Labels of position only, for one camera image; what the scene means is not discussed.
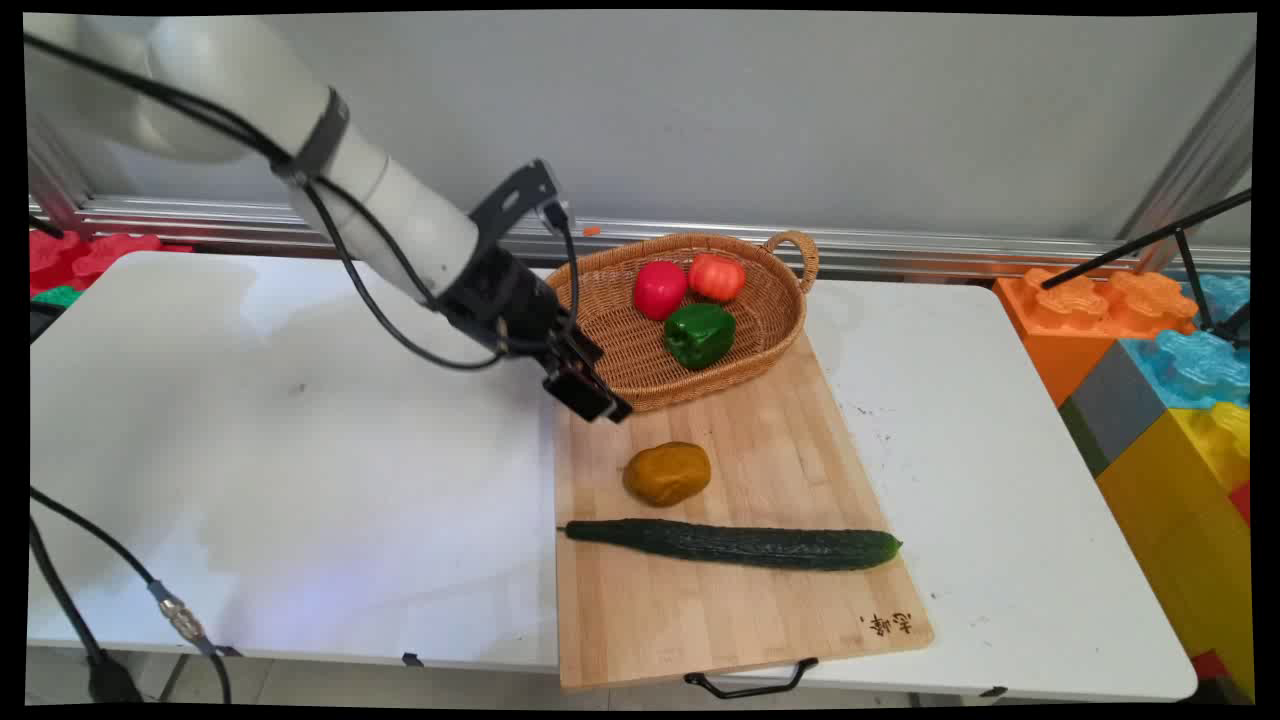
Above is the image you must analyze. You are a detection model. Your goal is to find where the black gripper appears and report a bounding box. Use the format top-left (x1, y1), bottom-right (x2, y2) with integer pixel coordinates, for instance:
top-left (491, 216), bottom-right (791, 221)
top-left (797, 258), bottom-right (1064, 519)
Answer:
top-left (437, 245), bottom-right (633, 423)

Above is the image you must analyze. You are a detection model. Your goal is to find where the brown potato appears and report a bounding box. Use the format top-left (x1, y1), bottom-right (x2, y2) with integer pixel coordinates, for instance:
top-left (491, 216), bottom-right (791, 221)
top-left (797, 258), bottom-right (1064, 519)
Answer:
top-left (623, 441), bottom-right (712, 507)

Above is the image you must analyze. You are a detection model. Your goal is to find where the woven wicker basket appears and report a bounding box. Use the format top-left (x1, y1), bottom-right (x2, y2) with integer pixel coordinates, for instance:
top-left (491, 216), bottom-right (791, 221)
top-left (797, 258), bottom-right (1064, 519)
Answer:
top-left (545, 230), bottom-right (820, 414)

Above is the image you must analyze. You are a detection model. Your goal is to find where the red apple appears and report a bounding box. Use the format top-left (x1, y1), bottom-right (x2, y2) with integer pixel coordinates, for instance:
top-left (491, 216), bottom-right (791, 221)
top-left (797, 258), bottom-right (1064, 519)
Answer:
top-left (633, 261), bottom-right (688, 322)

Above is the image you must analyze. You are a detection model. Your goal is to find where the green bell pepper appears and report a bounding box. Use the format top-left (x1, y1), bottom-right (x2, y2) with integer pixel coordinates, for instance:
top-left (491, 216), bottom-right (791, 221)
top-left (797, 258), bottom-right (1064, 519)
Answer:
top-left (664, 303), bottom-right (737, 370)

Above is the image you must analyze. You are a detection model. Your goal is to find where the orange-red tomato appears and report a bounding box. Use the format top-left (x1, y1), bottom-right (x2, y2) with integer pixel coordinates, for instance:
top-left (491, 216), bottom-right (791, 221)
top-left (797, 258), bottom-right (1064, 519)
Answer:
top-left (688, 253), bottom-right (747, 304)

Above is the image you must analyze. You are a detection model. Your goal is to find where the wooden cutting board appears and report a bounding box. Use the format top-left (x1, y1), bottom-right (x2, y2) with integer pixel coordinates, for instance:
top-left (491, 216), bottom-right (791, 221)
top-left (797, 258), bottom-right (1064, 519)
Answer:
top-left (552, 330), bottom-right (935, 691)

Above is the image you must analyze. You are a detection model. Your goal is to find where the dark green cucumber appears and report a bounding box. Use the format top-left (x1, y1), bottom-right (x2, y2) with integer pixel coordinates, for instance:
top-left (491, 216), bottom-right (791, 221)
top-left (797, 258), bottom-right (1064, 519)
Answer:
top-left (558, 518), bottom-right (903, 572)

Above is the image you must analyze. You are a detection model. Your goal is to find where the orange foam block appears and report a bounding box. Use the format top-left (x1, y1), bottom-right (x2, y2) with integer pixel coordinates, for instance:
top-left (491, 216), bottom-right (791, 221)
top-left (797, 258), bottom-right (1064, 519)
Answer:
top-left (993, 266), bottom-right (1199, 408)

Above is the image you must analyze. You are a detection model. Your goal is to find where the grey foam block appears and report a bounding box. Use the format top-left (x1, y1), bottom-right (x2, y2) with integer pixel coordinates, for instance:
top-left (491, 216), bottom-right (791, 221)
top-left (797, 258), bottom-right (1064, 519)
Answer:
top-left (1059, 341), bottom-right (1169, 478)

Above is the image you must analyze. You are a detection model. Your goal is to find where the blue foam block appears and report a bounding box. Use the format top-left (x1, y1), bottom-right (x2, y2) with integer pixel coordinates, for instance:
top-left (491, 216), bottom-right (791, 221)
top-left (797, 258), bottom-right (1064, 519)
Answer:
top-left (1120, 272), bottom-right (1253, 411)

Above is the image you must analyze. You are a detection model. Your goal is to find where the black tripod stand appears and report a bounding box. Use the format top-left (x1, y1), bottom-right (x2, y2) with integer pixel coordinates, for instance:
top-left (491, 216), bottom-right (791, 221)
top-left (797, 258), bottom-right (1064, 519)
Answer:
top-left (1040, 188), bottom-right (1253, 347)

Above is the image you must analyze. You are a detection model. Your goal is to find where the aluminium frame rail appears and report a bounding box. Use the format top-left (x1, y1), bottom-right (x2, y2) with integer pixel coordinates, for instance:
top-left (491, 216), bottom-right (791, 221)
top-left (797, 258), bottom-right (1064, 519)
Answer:
top-left (29, 196), bottom-right (1251, 278)

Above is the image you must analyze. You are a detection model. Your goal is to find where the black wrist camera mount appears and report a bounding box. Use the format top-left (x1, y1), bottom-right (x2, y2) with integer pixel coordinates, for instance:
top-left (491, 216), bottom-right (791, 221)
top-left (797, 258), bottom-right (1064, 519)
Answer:
top-left (468, 158), bottom-right (572, 247)

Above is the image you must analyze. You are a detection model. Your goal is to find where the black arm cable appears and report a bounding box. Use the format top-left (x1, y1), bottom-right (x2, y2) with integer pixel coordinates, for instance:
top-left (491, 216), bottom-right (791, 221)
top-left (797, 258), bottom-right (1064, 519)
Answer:
top-left (24, 33), bottom-right (582, 372)

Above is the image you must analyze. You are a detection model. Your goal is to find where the black cutting board handle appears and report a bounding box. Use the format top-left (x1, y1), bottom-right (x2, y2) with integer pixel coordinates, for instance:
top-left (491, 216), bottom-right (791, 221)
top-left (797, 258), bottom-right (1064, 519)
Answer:
top-left (684, 657), bottom-right (819, 699)

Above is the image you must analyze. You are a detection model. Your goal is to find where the black cable with connector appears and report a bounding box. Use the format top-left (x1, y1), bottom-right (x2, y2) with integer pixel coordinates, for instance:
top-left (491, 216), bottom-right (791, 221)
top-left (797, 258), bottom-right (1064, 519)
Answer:
top-left (29, 487), bottom-right (234, 705)

